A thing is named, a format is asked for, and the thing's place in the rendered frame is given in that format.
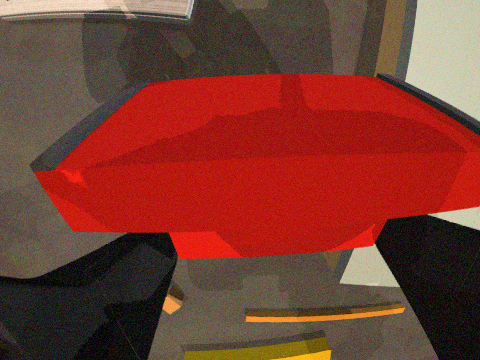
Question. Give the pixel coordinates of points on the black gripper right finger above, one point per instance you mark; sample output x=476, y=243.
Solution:
x=437, y=266

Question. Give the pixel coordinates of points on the orange long thin bar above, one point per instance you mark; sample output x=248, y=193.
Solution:
x=275, y=317

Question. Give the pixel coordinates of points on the yellow flat bar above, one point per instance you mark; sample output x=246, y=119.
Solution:
x=314, y=349

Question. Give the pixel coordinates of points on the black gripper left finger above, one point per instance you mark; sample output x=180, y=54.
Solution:
x=102, y=306

